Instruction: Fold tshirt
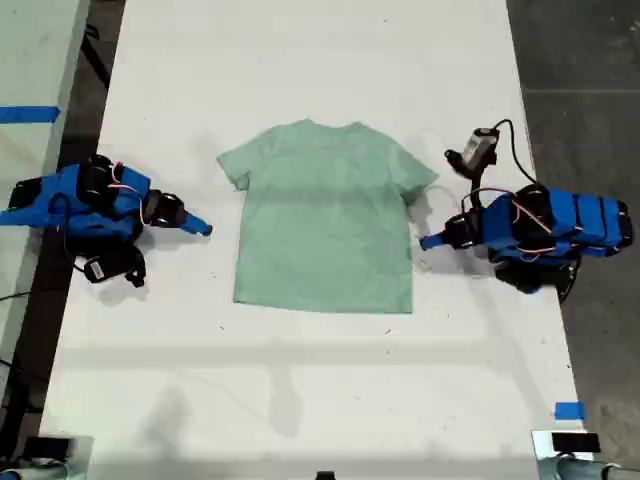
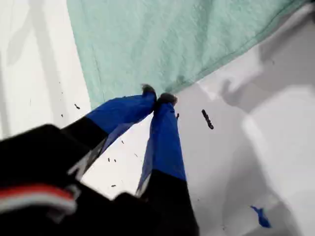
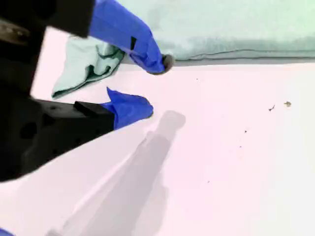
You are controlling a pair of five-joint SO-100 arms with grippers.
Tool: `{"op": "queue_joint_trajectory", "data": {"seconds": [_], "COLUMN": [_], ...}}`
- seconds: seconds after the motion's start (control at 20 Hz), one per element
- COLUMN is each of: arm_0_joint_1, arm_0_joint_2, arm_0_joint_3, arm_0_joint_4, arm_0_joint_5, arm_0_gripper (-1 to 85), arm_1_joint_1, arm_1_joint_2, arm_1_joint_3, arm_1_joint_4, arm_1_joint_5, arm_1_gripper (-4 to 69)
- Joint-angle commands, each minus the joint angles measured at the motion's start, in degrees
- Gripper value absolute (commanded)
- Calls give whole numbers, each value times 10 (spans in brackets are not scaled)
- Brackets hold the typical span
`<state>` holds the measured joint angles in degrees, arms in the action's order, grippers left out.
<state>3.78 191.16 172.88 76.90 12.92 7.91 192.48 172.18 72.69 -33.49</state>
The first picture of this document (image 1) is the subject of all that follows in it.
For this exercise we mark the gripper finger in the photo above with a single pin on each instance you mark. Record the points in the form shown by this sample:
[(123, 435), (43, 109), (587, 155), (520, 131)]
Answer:
[(186, 229), (438, 248), (434, 240), (197, 223)]

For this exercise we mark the pale green T-shirt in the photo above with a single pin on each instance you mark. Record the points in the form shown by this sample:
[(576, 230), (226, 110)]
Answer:
[(325, 225)]

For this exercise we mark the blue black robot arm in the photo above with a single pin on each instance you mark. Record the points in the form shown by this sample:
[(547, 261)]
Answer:
[(575, 220), (65, 200)]

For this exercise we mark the short blue tape strip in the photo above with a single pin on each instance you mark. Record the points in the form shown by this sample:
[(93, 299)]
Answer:
[(7, 218)]

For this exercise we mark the black stand rod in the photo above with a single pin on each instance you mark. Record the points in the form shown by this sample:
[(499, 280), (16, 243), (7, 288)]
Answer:
[(97, 60)]

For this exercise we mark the long blue tape strip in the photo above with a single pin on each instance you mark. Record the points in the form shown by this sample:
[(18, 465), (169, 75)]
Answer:
[(30, 115)]

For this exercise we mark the pale grey side table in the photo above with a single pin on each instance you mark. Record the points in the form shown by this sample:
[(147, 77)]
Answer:
[(30, 50)]

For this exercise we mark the square blue tape piece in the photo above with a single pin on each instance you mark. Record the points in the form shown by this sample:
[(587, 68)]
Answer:
[(570, 411)]

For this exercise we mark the white mounting plate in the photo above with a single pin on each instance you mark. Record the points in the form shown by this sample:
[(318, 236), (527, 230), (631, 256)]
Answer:
[(541, 442)]

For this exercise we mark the small black box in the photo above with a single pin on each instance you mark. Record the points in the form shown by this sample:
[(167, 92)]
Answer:
[(45, 446), (575, 442)]

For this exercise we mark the black camera stalk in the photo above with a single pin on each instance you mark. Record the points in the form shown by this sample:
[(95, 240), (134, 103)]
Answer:
[(127, 265), (475, 185)]

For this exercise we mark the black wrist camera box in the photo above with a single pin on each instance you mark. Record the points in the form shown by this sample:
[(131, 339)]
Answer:
[(97, 270), (480, 147)]

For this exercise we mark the small black edge mount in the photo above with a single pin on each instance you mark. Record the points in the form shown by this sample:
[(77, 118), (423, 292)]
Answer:
[(326, 476)]

